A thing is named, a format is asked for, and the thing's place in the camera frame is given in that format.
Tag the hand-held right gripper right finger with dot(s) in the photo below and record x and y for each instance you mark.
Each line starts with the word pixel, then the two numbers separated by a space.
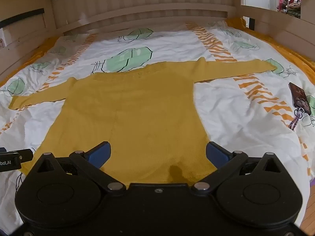
pixel 217 155

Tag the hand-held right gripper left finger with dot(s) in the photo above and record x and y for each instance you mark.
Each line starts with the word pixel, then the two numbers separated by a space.
pixel 100 153

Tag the yellow knit sweater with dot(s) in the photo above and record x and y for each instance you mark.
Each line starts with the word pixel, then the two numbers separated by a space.
pixel 137 113

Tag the white leaf-printed blanket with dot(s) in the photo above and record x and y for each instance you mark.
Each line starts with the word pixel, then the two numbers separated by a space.
pixel 228 113

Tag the smartphone with dark case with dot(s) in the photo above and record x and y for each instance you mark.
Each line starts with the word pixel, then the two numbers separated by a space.
pixel 299 97

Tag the black bed bracket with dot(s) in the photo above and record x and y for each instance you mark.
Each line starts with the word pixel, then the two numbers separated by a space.
pixel 252 23

